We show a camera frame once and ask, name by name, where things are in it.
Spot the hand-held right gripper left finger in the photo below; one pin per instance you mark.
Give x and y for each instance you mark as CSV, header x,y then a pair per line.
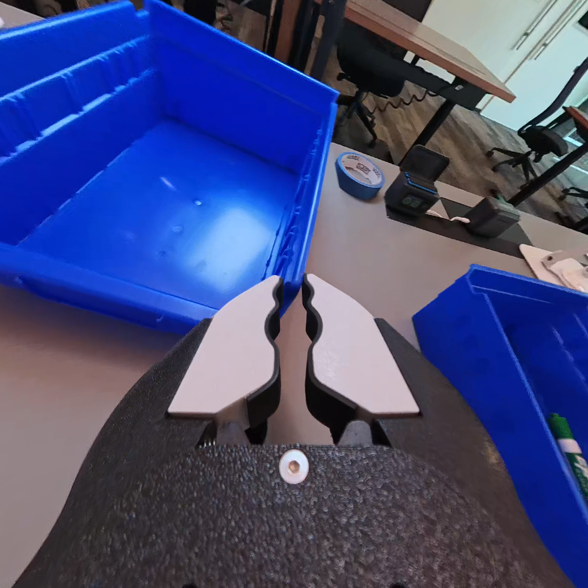
x,y
225,367

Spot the black case with open lid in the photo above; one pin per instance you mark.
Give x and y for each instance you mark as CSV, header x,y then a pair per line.
x,y
415,183

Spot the blue plastic bin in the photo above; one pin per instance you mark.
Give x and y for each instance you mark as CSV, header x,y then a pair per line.
x,y
183,183
496,367

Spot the black office chair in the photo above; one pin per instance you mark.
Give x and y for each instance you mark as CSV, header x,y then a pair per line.
x,y
372,69
542,138

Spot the green dry erase marker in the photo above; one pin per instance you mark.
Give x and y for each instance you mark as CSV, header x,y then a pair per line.
x,y
569,445

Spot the blue tape roll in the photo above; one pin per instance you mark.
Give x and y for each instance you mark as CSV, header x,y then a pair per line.
x,y
360,177

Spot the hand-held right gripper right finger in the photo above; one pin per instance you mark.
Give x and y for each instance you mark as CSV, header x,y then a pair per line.
x,y
358,363

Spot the small black box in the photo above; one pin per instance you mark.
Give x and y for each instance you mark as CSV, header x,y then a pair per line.
x,y
491,218

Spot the white stand with base plate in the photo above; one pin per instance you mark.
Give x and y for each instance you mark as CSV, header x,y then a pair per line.
x,y
556,266

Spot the black metal pole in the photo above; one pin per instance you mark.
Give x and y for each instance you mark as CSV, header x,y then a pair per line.
x,y
294,32

